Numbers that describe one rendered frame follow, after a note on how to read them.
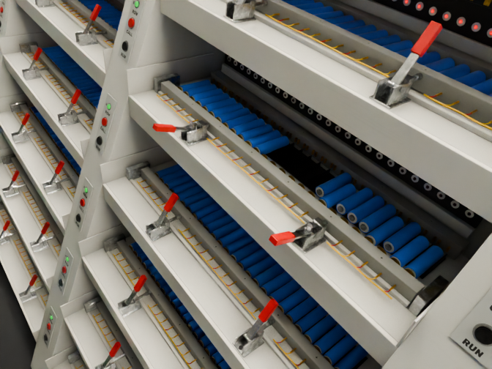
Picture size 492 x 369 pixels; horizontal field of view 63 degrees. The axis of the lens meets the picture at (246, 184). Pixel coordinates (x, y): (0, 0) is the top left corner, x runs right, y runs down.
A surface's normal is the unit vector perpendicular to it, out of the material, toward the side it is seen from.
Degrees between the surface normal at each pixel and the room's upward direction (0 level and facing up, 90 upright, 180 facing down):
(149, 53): 90
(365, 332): 111
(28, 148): 21
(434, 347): 90
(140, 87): 90
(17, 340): 0
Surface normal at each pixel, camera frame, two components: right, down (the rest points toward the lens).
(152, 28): 0.62, 0.56
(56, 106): 0.12, -0.76
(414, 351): -0.68, 0.04
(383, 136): -0.77, 0.33
